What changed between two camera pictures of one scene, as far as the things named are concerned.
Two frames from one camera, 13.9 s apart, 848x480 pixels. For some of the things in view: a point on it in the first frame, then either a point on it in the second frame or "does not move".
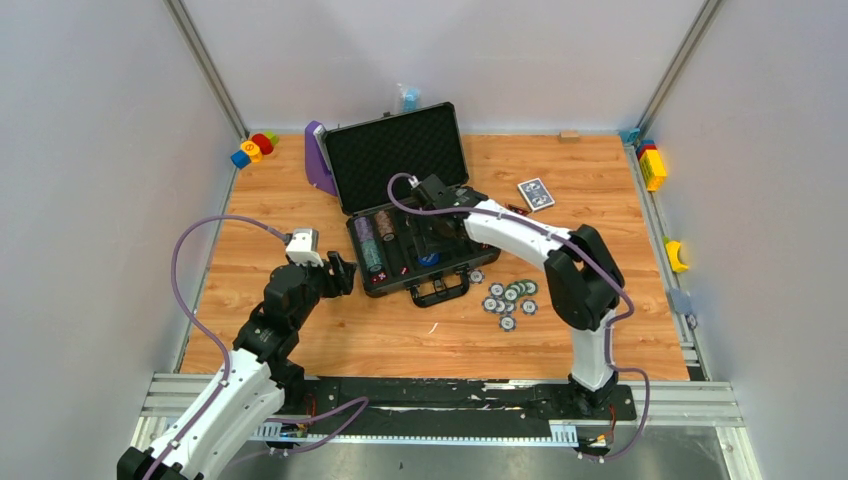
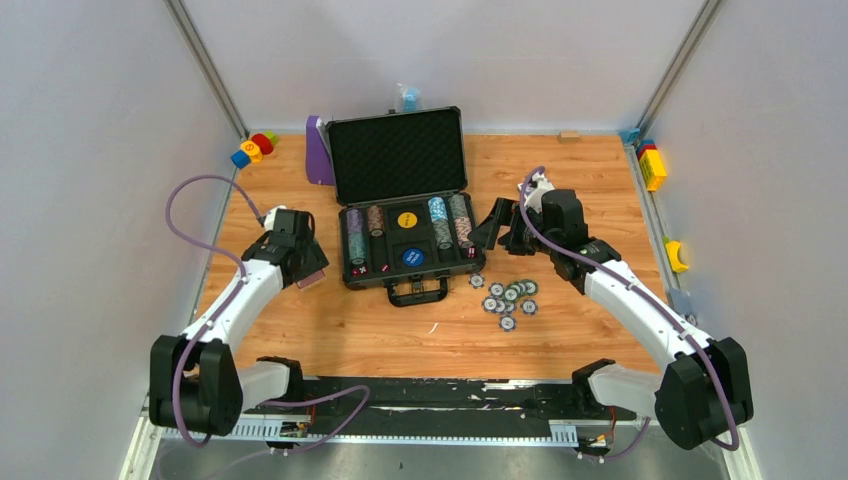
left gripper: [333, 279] to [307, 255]
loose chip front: [507, 323] does not move
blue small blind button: [430, 260] to [413, 257]
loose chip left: [489, 304] does not move
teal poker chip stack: [371, 254] to [356, 242]
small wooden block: [568, 136] does not move
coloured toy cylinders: [253, 150] does not move
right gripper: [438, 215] to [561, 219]
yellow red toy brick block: [651, 165] does not move
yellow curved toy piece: [672, 248] does not move
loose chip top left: [496, 289] does not move
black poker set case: [402, 184] does not move
